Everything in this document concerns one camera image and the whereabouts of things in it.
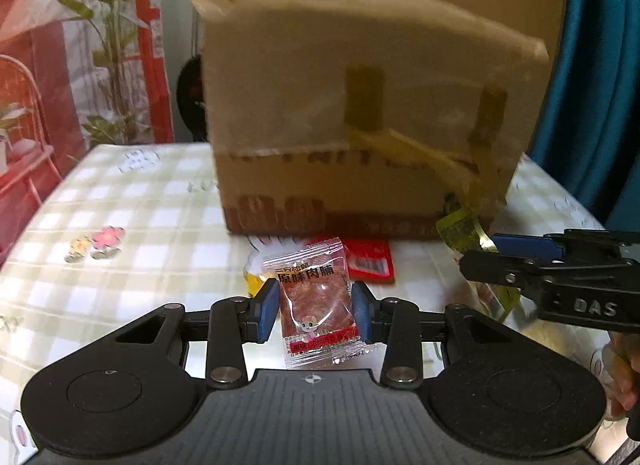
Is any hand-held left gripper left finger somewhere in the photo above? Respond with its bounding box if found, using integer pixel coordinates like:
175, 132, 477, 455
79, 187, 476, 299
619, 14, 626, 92
114, 279, 281, 389

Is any red flat snack packet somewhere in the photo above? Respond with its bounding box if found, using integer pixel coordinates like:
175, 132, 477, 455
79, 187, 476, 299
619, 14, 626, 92
305, 237, 396, 284

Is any person's right hand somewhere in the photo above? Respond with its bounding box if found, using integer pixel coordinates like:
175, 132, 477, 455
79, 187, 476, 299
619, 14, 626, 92
602, 332, 640, 421

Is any red printed wall cloth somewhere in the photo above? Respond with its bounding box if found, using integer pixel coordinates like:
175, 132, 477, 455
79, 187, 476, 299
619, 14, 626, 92
0, 0, 176, 266

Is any checkered tablecloth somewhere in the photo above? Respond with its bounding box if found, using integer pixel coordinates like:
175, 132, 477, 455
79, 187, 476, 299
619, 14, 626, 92
0, 142, 617, 465

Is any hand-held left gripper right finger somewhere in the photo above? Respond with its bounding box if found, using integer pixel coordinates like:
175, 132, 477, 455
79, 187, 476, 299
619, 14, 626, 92
351, 281, 507, 389

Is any green leafy plant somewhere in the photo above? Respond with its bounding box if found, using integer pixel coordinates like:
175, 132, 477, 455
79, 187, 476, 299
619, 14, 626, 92
55, 0, 162, 147

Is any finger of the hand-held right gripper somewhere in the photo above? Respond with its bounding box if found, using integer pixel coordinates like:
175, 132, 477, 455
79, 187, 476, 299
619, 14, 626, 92
458, 249, 552, 307
492, 229, 627, 266

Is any brown cardboard box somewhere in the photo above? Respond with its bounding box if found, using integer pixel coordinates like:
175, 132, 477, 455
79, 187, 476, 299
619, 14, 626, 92
192, 0, 551, 242

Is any clear yellow snack packet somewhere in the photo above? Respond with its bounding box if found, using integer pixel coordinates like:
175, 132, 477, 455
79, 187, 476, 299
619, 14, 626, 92
467, 279, 524, 324

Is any teal curtain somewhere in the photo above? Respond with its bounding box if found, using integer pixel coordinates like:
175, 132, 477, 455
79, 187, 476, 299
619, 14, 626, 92
529, 0, 640, 227

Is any clear jerky packet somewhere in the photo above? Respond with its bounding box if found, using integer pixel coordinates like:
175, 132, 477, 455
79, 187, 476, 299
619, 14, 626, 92
262, 236, 373, 370

